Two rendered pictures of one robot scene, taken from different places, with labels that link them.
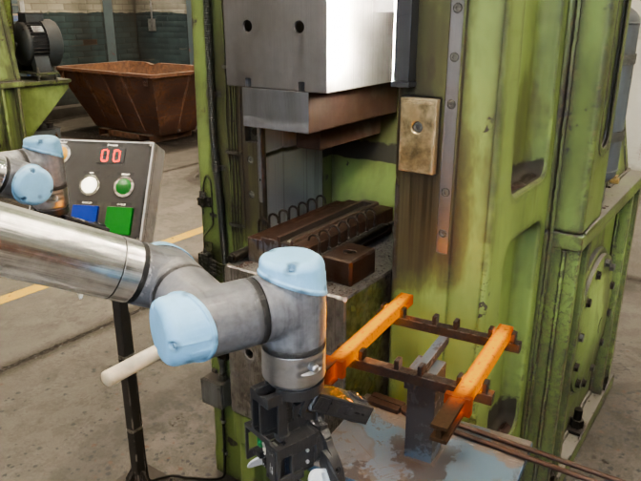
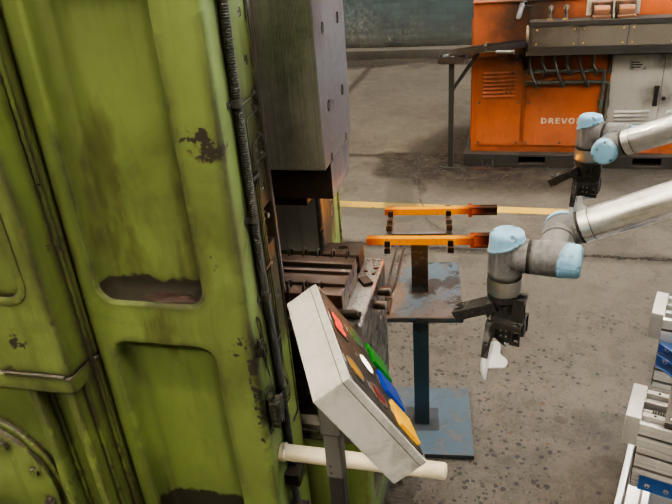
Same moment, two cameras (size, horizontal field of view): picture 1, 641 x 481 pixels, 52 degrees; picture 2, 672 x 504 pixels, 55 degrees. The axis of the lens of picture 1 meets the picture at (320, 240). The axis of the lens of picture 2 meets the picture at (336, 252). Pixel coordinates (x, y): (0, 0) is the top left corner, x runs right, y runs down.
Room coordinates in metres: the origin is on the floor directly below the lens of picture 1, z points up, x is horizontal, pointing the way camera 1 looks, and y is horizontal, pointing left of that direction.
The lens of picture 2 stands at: (2.14, 1.63, 1.92)
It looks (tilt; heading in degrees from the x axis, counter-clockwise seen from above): 28 degrees down; 251
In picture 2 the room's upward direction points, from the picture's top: 5 degrees counter-clockwise
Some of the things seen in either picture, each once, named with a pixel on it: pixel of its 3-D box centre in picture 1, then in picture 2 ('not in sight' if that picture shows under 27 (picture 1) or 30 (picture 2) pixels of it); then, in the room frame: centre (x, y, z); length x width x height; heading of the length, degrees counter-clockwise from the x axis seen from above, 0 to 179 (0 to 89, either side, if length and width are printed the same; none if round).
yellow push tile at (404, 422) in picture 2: not in sight; (402, 423); (1.71, 0.74, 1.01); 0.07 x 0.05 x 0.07; 80
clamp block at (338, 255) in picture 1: (349, 263); (343, 257); (1.51, -0.07, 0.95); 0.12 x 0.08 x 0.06; 145
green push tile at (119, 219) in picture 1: (119, 220); (376, 363); (1.68, 0.54, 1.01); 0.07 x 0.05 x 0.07; 80
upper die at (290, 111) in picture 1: (324, 100); (266, 166); (1.74, -0.01, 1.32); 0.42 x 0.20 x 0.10; 145
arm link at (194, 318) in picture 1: (203, 315); (619, 137); (0.64, 0.13, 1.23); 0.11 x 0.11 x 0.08; 31
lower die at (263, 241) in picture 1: (324, 231); (281, 280); (1.74, -0.01, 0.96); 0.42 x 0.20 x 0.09; 145
